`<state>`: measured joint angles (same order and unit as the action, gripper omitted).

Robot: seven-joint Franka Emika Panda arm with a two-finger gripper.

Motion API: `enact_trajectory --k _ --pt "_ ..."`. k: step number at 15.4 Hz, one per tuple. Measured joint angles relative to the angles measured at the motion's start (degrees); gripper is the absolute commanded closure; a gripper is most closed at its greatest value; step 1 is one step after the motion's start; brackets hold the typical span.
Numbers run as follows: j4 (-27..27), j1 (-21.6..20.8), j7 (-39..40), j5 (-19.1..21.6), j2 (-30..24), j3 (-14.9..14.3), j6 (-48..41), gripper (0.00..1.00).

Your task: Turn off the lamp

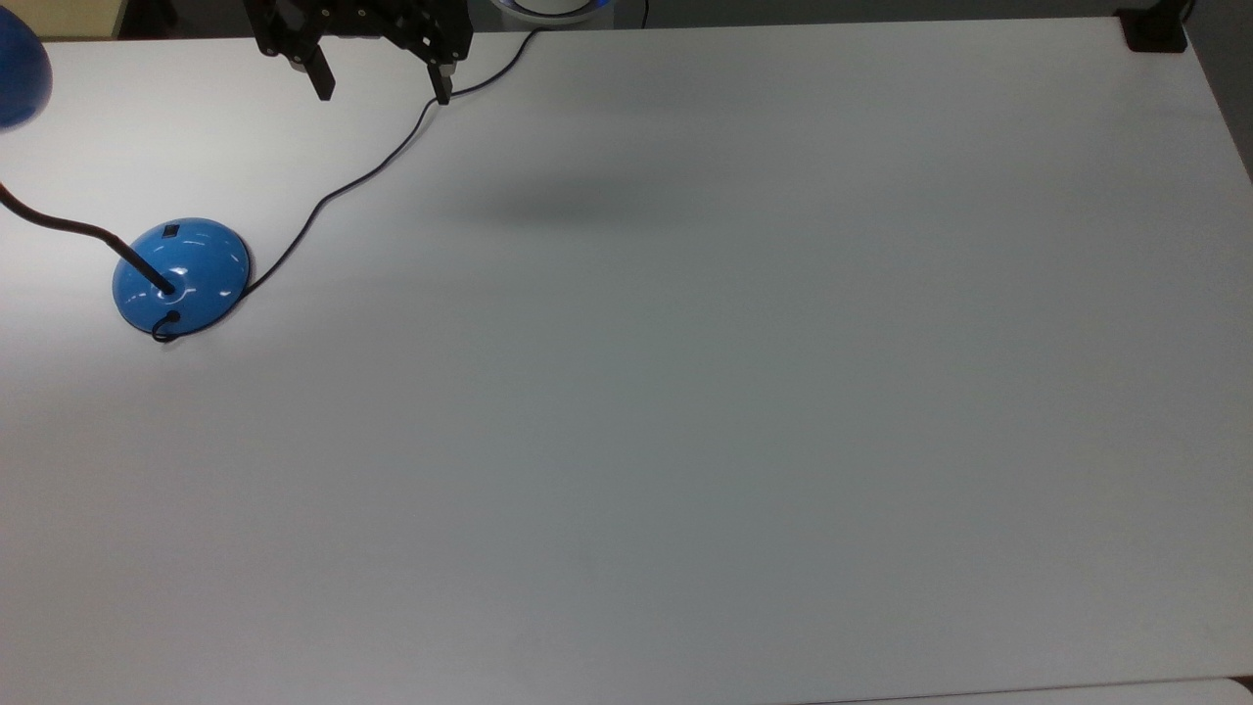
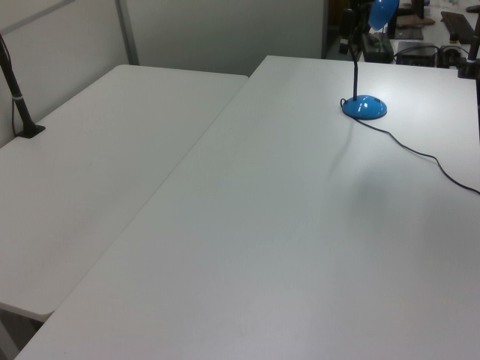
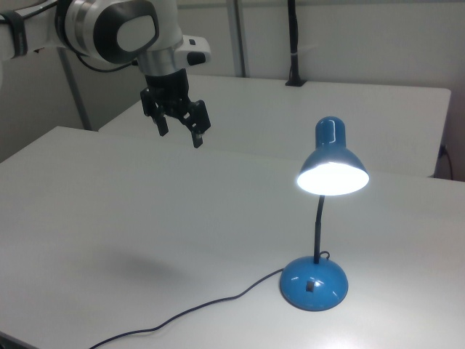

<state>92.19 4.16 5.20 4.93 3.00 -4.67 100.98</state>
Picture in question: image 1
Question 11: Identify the black lamp power cable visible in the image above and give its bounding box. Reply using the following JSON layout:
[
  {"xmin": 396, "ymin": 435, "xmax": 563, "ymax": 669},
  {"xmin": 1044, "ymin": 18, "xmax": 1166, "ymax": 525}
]
[{"xmin": 151, "ymin": 27, "xmax": 539, "ymax": 345}]

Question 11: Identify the black table clamp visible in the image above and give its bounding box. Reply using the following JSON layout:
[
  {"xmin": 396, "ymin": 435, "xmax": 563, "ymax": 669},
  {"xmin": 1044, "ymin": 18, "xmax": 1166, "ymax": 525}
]
[{"xmin": 1116, "ymin": 0, "xmax": 1191, "ymax": 54}]

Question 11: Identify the blue desk lamp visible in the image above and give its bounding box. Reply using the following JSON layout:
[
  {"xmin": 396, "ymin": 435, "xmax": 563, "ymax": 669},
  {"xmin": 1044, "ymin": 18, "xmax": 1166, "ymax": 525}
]
[{"xmin": 0, "ymin": 18, "xmax": 252, "ymax": 342}]

